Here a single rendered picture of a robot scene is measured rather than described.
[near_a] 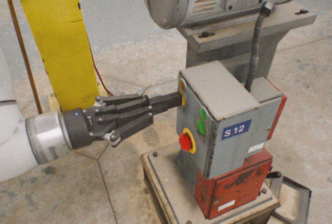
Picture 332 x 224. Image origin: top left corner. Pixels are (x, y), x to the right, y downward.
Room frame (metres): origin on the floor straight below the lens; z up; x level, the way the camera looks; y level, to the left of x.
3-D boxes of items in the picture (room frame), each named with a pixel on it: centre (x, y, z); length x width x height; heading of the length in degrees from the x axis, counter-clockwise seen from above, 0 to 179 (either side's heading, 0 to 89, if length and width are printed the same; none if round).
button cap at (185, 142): (0.41, -0.05, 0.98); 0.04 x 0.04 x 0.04; 23
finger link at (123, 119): (0.39, 0.08, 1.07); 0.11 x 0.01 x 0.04; 112
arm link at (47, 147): (0.34, 0.21, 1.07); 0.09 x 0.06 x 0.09; 23
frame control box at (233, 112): (0.48, -0.15, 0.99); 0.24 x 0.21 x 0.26; 113
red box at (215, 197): (0.61, -0.26, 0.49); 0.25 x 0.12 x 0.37; 113
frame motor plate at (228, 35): (0.76, -0.20, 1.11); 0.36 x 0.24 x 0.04; 113
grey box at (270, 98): (0.62, -0.26, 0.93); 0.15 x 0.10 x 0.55; 113
